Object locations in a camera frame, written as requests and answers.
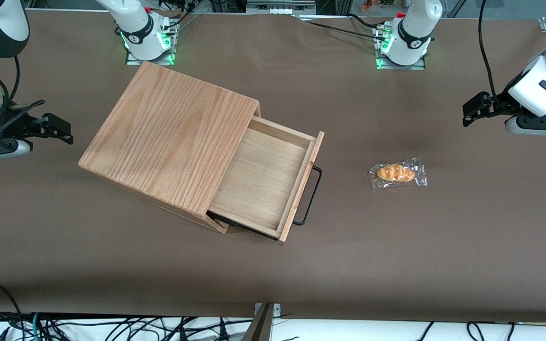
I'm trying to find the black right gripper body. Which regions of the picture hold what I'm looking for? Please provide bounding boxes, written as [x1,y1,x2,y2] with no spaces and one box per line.
[0,111,41,143]

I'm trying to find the black metal drawer handle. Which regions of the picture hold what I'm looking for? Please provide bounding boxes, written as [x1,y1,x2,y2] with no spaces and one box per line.
[292,165,323,226]

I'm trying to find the wooden drawer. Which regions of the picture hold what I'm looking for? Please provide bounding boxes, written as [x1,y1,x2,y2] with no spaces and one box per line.
[207,116,326,246]

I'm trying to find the wooden drawer cabinet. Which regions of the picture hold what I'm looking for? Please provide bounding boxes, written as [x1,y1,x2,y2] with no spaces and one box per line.
[78,62,261,234]

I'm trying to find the plastic wrapped bread roll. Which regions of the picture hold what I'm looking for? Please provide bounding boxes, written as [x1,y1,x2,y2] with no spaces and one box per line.
[369,158,428,191]

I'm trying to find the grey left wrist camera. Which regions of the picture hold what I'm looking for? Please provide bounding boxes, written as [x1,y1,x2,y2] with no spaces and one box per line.
[505,102,546,139]

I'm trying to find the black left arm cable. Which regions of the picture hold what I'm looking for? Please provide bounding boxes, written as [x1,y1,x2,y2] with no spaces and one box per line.
[478,0,500,102]

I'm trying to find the long black table cable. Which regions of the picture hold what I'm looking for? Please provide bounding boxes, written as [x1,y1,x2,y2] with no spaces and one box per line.
[301,18,380,39]

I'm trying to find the aluminium frame rail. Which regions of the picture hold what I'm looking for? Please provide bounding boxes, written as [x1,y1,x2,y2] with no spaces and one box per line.
[246,0,317,16]

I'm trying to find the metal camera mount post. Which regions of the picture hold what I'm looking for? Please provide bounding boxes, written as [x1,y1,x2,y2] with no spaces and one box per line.
[242,302,281,341]

